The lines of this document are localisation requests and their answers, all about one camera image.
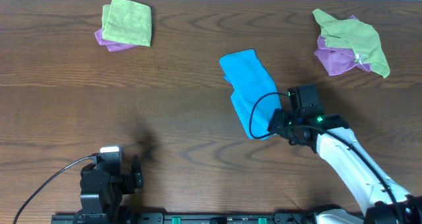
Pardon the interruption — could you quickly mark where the blue microfiber cloth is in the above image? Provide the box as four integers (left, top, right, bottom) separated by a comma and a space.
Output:
220, 49, 282, 140

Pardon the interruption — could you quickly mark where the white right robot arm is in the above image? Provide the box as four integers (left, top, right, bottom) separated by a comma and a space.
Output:
268, 84, 421, 223

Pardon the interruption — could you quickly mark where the crumpled purple cloth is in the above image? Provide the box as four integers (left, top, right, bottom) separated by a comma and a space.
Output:
313, 14, 373, 77

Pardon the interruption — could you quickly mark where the crumpled green cloth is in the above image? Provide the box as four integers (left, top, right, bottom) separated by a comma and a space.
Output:
312, 8, 391, 79

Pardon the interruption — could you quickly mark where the folded purple cloth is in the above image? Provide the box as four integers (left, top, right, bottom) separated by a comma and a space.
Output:
94, 29, 136, 52

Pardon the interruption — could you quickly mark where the folded green cloth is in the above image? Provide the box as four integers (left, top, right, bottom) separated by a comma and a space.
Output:
102, 0, 152, 47

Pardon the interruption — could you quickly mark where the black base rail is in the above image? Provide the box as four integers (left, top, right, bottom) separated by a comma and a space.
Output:
51, 212, 320, 224

